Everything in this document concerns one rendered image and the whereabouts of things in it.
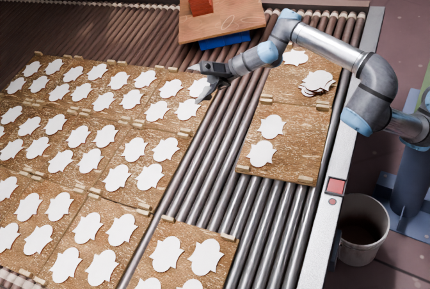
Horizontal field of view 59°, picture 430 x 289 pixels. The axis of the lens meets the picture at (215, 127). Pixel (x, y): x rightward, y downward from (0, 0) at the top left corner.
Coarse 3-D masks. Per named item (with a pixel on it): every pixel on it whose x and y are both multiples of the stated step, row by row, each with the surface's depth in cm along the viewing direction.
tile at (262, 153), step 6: (252, 144) 169; (258, 144) 169; (264, 144) 168; (270, 144) 167; (252, 150) 167; (258, 150) 167; (264, 150) 166; (270, 150) 165; (276, 150) 165; (246, 156) 166; (252, 156) 166; (258, 156) 165; (264, 156) 164; (270, 156) 164; (252, 162) 163; (258, 162) 163; (264, 162) 162; (270, 162) 162
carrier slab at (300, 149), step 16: (256, 112) 182; (272, 112) 180; (288, 112) 178; (304, 112) 176; (320, 112) 174; (256, 128) 176; (288, 128) 172; (304, 128) 170; (320, 128) 168; (256, 144) 170; (272, 144) 168; (288, 144) 166; (304, 144) 165; (320, 144) 163; (240, 160) 167; (272, 160) 163; (288, 160) 161; (304, 160) 160; (320, 160) 158; (272, 176) 158; (288, 176) 156
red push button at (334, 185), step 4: (332, 180) 152; (336, 180) 151; (340, 180) 151; (328, 184) 151; (332, 184) 151; (336, 184) 150; (340, 184) 150; (328, 188) 150; (332, 188) 150; (336, 188) 149; (340, 188) 149; (336, 192) 148; (340, 192) 148
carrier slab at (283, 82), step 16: (288, 48) 206; (304, 48) 203; (304, 64) 195; (320, 64) 193; (336, 64) 190; (272, 80) 193; (288, 80) 191; (336, 80) 184; (288, 96) 184; (320, 96) 180
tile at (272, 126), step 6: (264, 120) 177; (270, 120) 176; (276, 120) 175; (264, 126) 174; (270, 126) 174; (276, 126) 173; (282, 126) 172; (264, 132) 172; (270, 132) 171; (276, 132) 171; (264, 138) 171; (270, 138) 169
